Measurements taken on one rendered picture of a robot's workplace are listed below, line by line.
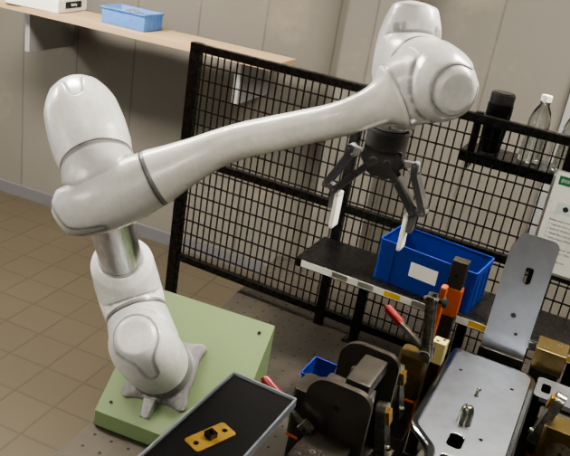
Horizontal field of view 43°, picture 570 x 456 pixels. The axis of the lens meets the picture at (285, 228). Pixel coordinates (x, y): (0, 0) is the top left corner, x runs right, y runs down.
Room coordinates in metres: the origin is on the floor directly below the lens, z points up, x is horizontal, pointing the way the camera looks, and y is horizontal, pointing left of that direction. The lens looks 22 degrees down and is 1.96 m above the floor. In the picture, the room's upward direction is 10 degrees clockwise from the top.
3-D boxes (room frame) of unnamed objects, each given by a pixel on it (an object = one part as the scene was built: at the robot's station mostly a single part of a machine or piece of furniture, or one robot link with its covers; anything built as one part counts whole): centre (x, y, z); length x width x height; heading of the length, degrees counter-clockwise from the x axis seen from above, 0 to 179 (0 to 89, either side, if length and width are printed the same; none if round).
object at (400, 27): (1.24, -0.15, 1.80); 0.13 x 0.11 x 0.16; 13
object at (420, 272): (1.98, -0.46, 1.09); 0.30 x 0.17 x 0.13; 61
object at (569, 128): (2.08, -0.77, 1.53); 0.07 x 0.07 x 0.20
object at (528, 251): (1.72, -0.64, 1.17); 0.12 x 0.01 x 0.34; 67
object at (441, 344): (1.61, -0.44, 0.88); 0.04 x 0.04 x 0.37; 67
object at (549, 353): (1.69, -0.75, 0.88); 0.08 x 0.08 x 0.36; 67
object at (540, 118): (2.12, -0.68, 1.53); 0.07 x 0.07 x 0.20
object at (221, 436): (0.97, 0.06, 1.17); 0.08 x 0.04 x 0.01; 137
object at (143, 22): (3.92, 0.99, 1.38); 0.28 x 0.19 x 0.09; 72
